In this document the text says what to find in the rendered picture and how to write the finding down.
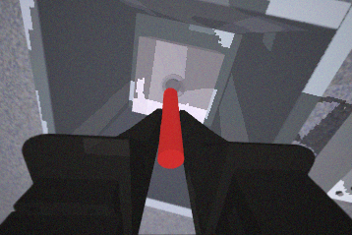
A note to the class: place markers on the red peg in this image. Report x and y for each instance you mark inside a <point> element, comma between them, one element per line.
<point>170,149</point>

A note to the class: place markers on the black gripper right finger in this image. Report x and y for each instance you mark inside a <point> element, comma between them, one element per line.
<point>209,163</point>

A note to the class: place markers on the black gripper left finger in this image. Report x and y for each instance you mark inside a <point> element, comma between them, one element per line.
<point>127,158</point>

